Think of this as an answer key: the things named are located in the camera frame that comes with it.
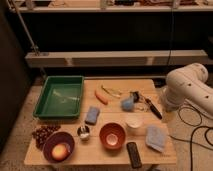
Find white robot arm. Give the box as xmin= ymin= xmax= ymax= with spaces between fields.
xmin=160 ymin=63 xmax=213 ymax=116

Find small metal cup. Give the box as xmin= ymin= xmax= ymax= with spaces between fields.
xmin=77 ymin=125 xmax=90 ymax=140

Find yellow-green peeler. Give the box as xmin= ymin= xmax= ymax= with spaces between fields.
xmin=101 ymin=85 xmax=122 ymax=98

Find orange carrot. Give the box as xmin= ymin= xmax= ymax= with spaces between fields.
xmin=94 ymin=90 xmax=108 ymax=105

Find blue sponge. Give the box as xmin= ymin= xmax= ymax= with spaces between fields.
xmin=85 ymin=106 xmax=100 ymax=125

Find wooden table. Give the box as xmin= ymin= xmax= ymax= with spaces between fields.
xmin=23 ymin=78 xmax=178 ymax=167

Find green plastic tray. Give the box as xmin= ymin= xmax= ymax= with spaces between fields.
xmin=33 ymin=76 xmax=84 ymax=119

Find orange bowl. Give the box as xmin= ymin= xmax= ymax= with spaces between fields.
xmin=99 ymin=123 xmax=126 ymax=150

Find light blue cloth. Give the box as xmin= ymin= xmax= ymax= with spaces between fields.
xmin=145 ymin=125 xmax=167 ymax=152

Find purple bowl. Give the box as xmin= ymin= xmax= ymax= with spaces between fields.
xmin=43 ymin=132 xmax=75 ymax=163

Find yellow round fruit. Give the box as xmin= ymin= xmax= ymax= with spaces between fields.
xmin=52 ymin=144 xmax=68 ymax=161

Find bunch of dark grapes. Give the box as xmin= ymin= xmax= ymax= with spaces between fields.
xmin=32 ymin=125 xmax=61 ymax=149

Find lower white shelf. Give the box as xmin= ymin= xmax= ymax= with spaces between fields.
xmin=25 ymin=50 xmax=213 ymax=68

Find white shelf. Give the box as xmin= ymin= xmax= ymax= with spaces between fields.
xmin=6 ymin=0 xmax=213 ymax=12
xmin=25 ymin=50 xmax=213 ymax=68

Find upper white shelf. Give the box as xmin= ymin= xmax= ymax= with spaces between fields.
xmin=6 ymin=0 xmax=213 ymax=12

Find black handled knife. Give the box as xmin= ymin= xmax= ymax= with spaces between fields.
xmin=143 ymin=96 xmax=162 ymax=120

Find black floor cables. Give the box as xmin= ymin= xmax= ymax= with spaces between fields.
xmin=170 ymin=103 xmax=213 ymax=171

